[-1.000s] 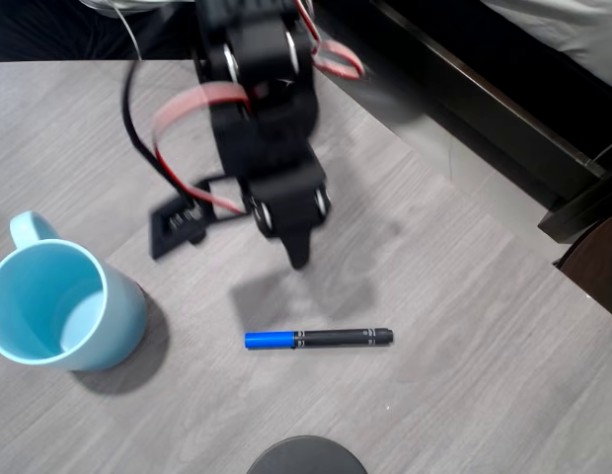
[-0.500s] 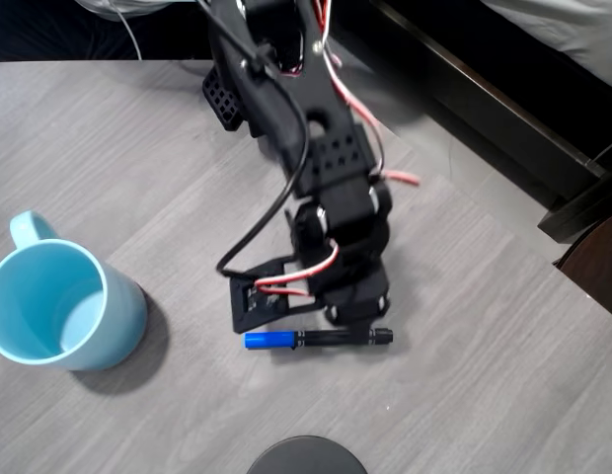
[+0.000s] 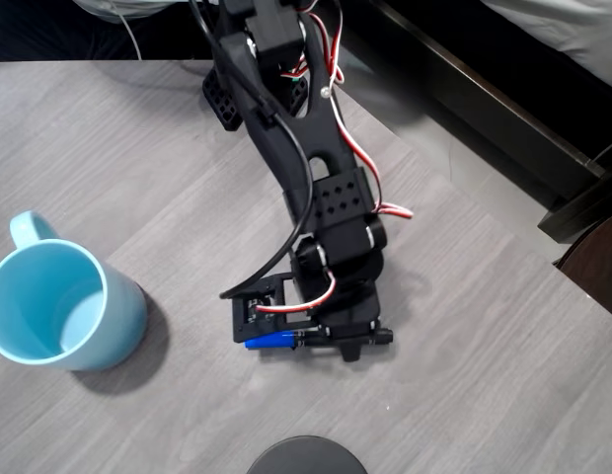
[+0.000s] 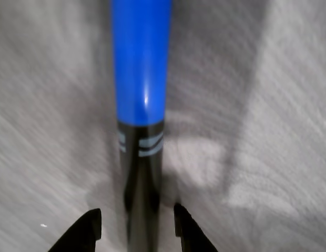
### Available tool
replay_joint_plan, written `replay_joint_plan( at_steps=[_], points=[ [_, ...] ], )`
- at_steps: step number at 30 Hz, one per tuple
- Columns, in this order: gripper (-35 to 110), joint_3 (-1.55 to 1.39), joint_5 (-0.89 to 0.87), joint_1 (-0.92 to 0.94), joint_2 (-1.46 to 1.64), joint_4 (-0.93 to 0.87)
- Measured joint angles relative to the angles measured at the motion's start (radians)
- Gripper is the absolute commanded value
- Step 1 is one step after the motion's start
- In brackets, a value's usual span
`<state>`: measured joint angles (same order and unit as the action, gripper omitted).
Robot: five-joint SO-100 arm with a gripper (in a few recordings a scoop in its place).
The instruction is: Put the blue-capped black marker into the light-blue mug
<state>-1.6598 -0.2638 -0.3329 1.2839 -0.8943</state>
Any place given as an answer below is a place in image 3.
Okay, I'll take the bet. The white bedding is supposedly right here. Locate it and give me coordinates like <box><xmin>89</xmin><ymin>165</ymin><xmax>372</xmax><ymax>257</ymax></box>
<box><xmin>483</xmin><ymin>0</ymin><xmax>612</xmax><ymax>93</ymax></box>

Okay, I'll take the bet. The red white wire to gripper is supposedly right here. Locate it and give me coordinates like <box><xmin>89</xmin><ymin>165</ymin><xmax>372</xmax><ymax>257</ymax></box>
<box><xmin>254</xmin><ymin>264</ymin><xmax>338</xmax><ymax>317</ymax></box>

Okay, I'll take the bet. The dark brown round chair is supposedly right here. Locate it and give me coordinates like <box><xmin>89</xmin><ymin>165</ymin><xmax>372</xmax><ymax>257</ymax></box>
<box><xmin>554</xmin><ymin>209</ymin><xmax>612</xmax><ymax>325</ymax></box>

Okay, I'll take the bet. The white cloth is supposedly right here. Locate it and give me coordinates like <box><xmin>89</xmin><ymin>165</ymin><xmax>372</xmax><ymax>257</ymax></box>
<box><xmin>71</xmin><ymin>0</ymin><xmax>190</xmax><ymax>22</ymax></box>

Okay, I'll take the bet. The thin white cable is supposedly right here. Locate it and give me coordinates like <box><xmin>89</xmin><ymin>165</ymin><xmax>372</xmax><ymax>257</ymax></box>
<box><xmin>101</xmin><ymin>0</ymin><xmax>142</xmax><ymax>61</ymax></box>

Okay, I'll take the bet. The dark wooden bed frame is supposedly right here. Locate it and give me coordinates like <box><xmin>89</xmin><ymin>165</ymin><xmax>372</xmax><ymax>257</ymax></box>
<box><xmin>335</xmin><ymin>0</ymin><xmax>612</xmax><ymax>244</ymax></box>

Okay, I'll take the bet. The black cable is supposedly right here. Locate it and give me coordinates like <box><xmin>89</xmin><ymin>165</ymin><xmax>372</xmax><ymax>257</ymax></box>
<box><xmin>189</xmin><ymin>0</ymin><xmax>316</xmax><ymax>301</ymax></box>

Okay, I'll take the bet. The black gripper camera mount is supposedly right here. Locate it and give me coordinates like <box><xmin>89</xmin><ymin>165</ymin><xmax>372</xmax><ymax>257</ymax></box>
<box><xmin>230</xmin><ymin>271</ymin><xmax>295</xmax><ymax>345</ymax></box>

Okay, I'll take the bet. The black stand with round base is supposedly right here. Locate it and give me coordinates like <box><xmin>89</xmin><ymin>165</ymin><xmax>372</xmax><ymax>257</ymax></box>
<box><xmin>245</xmin><ymin>434</ymin><xmax>370</xmax><ymax>474</ymax></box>

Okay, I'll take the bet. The red white wire along arm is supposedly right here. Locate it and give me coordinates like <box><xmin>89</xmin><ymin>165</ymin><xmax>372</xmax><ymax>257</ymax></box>
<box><xmin>280</xmin><ymin>0</ymin><xmax>416</xmax><ymax>221</ymax></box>

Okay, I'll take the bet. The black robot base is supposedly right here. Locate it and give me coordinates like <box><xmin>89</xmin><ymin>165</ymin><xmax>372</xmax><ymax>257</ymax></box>
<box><xmin>201</xmin><ymin>66</ymin><xmax>311</xmax><ymax>133</ymax></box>

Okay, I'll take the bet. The blue capped grey marker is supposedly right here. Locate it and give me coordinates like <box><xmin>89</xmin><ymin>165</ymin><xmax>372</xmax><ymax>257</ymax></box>
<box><xmin>243</xmin><ymin>325</ymin><xmax>396</xmax><ymax>352</ymax></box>

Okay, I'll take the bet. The light blue ceramic mug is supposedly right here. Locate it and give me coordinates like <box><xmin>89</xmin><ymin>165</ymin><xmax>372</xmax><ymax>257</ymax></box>
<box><xmin>0</xmin><ymin>210</ymin><xmax>149</xmax><ymax>372</ymax></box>

